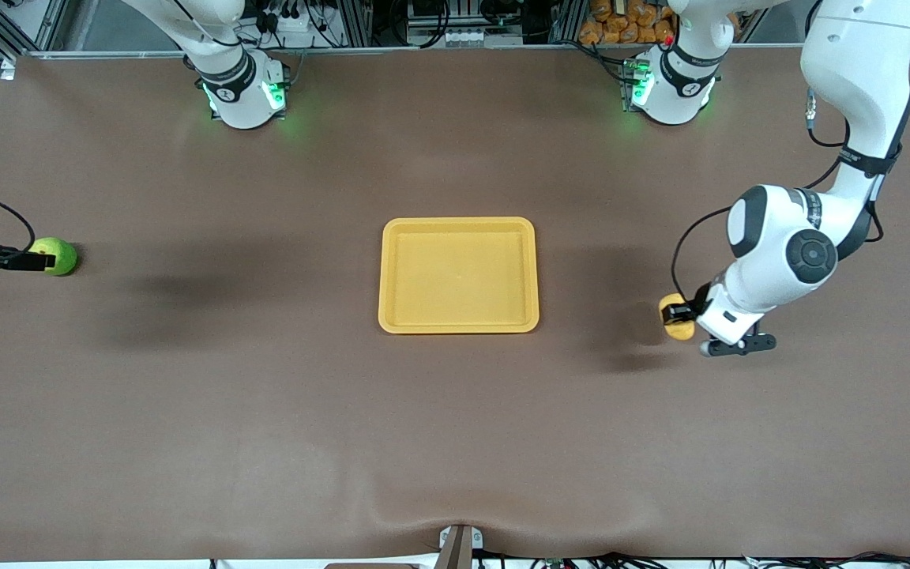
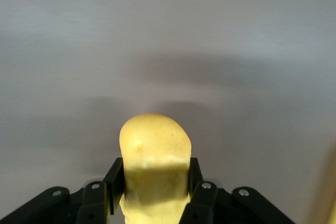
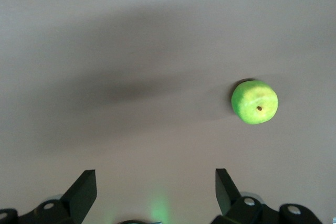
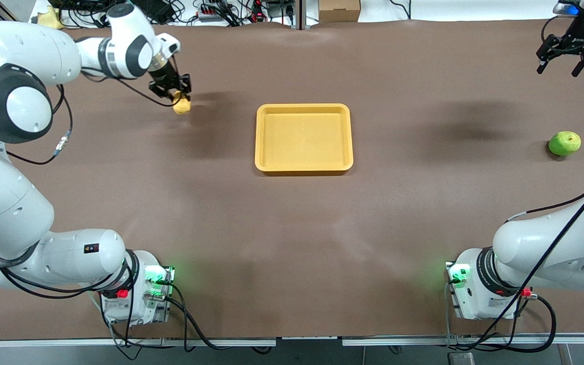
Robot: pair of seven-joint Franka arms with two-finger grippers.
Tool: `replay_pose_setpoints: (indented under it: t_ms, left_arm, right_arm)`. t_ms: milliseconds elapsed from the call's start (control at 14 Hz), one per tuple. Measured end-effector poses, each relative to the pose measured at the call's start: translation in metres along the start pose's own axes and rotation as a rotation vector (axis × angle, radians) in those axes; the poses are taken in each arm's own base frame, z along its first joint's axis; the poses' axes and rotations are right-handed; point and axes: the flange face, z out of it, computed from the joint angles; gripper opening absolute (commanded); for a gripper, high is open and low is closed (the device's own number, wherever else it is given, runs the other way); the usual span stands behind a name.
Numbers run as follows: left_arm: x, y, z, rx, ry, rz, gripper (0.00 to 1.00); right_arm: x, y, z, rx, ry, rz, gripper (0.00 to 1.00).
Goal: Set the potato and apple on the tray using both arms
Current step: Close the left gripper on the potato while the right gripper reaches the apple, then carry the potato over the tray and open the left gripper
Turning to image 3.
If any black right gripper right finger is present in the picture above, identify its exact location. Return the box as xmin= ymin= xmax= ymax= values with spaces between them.
xmin=211 ymin=168 xmax=324 ymax=224

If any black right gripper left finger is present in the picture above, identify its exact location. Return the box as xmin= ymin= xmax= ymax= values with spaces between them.
xmin=0 ymin=169 xmax=97 ymax=224

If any green apple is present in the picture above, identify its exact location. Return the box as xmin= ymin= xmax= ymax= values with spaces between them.
xmin=230 ymin=79 xmax=279 ymax=125

